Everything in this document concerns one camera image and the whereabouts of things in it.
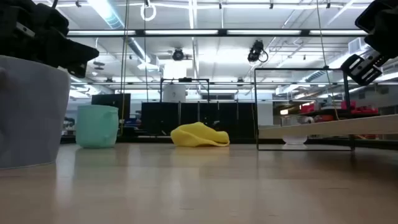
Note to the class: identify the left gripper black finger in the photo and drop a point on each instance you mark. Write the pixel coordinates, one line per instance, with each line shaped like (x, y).
(73, 54)

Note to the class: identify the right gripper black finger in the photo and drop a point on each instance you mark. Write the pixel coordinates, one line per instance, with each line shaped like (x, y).
(345, 66)

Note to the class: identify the large grey-blue cup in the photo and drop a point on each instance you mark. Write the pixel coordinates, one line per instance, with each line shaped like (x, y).
(31, 118)

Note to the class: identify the wooden shelf board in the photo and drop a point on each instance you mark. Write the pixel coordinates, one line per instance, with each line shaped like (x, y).
(326, 127)

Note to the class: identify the white ceiling air unit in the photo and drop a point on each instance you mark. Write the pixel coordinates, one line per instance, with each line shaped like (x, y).
(357, 45)

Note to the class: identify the red bin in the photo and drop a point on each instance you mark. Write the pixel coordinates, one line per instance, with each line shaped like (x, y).
(363, 109)
(308, 108)

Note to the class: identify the black monitor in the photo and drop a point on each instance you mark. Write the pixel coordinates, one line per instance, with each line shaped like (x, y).
(111, 104)

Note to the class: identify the black crossbar with light strips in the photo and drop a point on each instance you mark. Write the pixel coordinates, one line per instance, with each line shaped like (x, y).
(140, 32)

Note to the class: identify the round black ceiling fixture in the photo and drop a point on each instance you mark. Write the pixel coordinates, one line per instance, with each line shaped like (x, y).
(178, 55)

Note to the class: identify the black cabinet row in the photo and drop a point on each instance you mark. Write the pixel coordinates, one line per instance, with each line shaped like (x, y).
(161, 119)

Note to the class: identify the yellow cloth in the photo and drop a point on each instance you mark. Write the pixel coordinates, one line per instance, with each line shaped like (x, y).
(196, 137)

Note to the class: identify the silver ceiling duct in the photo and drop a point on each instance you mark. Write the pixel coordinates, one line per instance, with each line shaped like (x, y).
(109, 17)

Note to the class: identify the black overhead camera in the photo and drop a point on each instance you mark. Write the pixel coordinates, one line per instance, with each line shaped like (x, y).
(255, 51)

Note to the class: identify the black metal shelf frame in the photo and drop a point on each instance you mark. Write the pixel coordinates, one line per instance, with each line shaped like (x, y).
(255, 109)

